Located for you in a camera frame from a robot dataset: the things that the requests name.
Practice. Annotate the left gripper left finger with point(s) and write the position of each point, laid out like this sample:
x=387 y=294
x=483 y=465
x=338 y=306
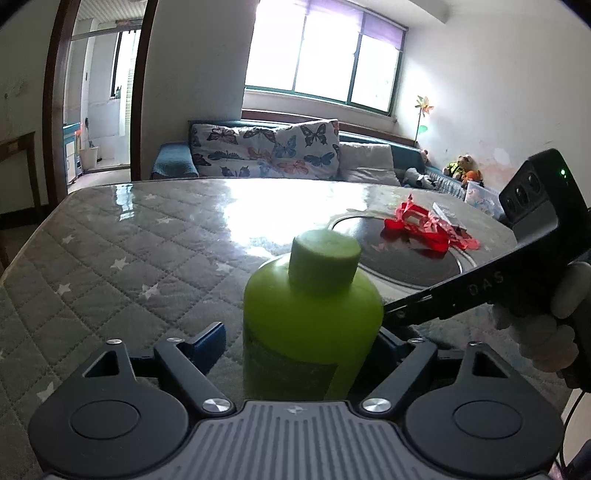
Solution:
x=182 y=365

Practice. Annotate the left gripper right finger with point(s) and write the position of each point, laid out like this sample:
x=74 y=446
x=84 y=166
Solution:
x=398 y=365

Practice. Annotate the green plastic bottle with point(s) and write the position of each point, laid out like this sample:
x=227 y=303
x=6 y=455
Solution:
x=310 y=318

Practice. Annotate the white gloved right hand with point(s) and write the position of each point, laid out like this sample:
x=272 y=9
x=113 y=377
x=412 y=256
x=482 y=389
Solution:
x=545 y=331

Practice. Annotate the black round induction cooktop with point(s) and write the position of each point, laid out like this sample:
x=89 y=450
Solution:
x=398 y=258

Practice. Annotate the stuffed toy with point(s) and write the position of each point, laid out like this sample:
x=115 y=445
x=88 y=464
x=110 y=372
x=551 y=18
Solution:
x=465 y=170

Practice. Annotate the red ribbon strips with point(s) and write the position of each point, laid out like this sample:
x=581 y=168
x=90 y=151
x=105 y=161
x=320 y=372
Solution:
x=414 y=222

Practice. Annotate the grey quilted star tablecloth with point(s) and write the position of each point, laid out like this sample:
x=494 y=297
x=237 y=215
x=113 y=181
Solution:
x=115 y=269

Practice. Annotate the colourful pinwheel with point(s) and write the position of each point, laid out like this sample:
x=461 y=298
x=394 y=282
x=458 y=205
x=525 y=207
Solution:
x=424 y=108

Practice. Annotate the beige cushion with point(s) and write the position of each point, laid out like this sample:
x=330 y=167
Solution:
x=367 y=163

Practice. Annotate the blue sofa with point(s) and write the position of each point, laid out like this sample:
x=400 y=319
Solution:
x=174 y=161

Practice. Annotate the dark wooden shelf cabinet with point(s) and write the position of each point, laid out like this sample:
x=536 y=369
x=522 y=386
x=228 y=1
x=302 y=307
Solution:
x=20 y=193

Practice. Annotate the white waste bin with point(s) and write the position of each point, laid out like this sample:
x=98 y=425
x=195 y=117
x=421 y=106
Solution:
x=88 y=158

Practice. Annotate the butterfly print pillow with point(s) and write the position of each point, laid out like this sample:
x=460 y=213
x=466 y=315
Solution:
x=308 y=150

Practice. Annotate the window with green frame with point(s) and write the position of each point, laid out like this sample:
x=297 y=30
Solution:
x=327 y=50

